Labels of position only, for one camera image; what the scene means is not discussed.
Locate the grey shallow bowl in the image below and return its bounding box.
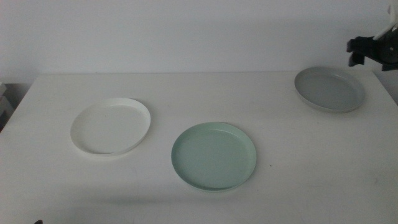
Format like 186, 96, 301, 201
294, 66, 366, 114

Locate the white shallow bowl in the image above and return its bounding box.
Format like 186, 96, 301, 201
70, 97, 152, 156

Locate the green shallow bowl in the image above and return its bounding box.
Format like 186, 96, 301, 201
170, 121, 258, 192

